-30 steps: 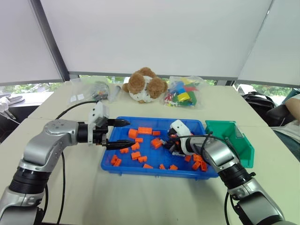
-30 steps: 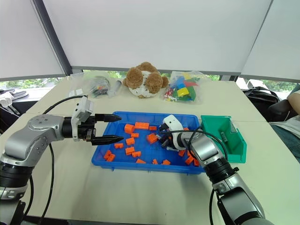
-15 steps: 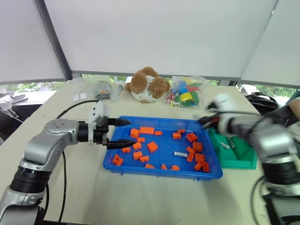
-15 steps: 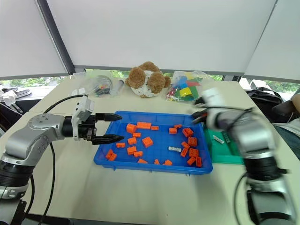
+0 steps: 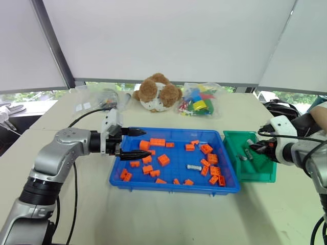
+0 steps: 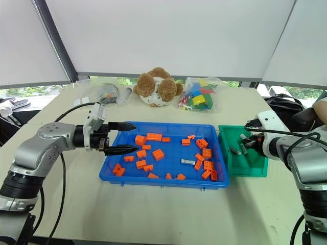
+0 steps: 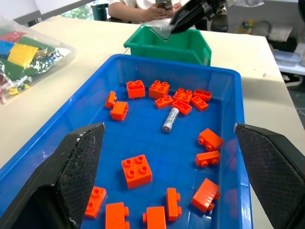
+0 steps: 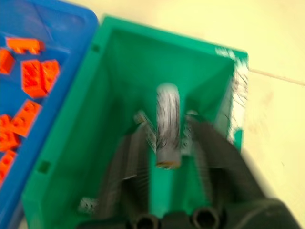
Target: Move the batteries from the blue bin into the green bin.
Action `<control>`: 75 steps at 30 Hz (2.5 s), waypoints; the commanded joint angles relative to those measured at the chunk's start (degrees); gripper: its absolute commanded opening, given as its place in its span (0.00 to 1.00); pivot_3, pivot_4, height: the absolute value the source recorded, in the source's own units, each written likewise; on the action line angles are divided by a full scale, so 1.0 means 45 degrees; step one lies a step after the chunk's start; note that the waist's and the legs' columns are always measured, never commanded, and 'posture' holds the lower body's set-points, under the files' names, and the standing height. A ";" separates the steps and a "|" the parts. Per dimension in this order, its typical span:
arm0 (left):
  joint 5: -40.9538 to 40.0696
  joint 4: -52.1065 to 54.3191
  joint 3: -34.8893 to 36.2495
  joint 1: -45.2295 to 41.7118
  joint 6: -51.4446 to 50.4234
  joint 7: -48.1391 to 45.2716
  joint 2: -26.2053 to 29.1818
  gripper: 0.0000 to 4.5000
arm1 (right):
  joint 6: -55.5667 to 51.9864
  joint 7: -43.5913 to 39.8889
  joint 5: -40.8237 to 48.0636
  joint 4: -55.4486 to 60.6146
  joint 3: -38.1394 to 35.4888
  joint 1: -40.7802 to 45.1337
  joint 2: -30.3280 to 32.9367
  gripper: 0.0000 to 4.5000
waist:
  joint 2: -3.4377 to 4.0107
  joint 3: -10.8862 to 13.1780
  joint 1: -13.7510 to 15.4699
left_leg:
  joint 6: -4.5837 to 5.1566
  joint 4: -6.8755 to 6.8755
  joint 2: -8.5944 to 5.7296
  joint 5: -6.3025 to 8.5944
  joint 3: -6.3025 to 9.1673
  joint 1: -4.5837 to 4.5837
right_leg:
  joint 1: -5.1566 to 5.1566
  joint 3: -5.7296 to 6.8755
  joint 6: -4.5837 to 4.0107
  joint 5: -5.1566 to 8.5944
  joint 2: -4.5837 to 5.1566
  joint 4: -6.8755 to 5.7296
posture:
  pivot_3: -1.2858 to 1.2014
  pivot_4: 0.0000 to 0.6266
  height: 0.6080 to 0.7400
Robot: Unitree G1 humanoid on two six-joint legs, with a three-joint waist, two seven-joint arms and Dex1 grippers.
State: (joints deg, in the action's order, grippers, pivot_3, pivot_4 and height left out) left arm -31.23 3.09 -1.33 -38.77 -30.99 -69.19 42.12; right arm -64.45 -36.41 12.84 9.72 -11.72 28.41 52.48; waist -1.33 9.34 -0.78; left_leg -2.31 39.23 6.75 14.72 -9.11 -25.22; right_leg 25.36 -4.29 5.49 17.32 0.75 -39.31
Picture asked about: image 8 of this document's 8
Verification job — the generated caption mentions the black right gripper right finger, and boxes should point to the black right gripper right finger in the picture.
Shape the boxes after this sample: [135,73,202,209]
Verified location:
[187,116,270,208]

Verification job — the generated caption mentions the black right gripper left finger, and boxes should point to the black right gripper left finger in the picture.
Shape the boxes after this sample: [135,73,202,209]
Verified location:
[94,124,153,217]

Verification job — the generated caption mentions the grey white cylindrical battery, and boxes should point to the grey white cylindrical battery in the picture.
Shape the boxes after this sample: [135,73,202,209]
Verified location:
[155,83,182,170]

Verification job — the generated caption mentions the green plastic bin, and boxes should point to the green plastic bin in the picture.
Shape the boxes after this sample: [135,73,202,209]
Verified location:
[21,14,250,229]

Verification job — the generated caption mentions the blue plastic bin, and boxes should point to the blue plastic bin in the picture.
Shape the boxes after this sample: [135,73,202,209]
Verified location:
[0,0,100,229]

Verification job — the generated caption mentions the white printed battery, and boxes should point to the white printed battery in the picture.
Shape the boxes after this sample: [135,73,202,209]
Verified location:
[78,197,99,215]

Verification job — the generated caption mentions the white scribbled paper label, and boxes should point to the white scribbled paper label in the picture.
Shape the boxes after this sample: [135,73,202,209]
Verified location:
[214,47,250,144]

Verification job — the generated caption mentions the orange toy brick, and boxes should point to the orange toy brick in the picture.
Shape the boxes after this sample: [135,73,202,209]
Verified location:
[0,130,21,152]
[41,59,61,94]
[0,114,15,134]
[12,100,43,138]
[0,149,18,183]
[0,48,16,75]
[6,37,46,55]
[20,59,48,99]

